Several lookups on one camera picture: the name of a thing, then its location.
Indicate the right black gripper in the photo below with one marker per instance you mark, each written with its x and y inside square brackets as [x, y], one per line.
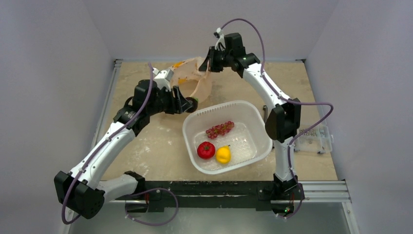
[213, 60]

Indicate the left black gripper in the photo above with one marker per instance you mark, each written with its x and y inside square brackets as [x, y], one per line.
[184, 104]

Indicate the dark green fake fruit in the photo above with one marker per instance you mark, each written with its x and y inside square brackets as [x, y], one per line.
[193, 100]

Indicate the orange translucent plastic bag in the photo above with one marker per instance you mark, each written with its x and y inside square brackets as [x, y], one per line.
[192, 82]

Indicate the red fake grape bunch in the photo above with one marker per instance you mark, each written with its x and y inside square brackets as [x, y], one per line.
[220, 129]

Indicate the red fake fruit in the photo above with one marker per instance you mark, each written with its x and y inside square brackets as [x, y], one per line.
[206, 150]

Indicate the yellow fake fruit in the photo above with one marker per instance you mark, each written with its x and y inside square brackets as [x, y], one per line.
[223, 155]

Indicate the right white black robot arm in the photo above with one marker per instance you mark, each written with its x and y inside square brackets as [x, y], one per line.
[284, 115]

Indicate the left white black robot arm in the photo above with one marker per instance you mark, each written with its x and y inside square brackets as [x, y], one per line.
[82, 189]

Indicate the white plastic basket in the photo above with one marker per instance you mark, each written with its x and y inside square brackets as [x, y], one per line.
[247, 141]

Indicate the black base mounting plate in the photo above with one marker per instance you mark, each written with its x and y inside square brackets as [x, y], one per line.
[257, 195]

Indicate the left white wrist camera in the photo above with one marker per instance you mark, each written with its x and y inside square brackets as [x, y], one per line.
[163, 78]

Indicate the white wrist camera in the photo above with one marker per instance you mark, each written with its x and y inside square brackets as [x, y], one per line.
[220, 43]
[163, 78]

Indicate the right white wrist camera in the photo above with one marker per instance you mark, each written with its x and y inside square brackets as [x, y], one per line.
[220, 43]

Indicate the black T-handle wrench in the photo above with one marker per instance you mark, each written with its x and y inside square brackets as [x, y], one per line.
[265, 113]

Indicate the aluminium rail frame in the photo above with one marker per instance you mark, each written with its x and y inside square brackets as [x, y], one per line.
[314, 191]

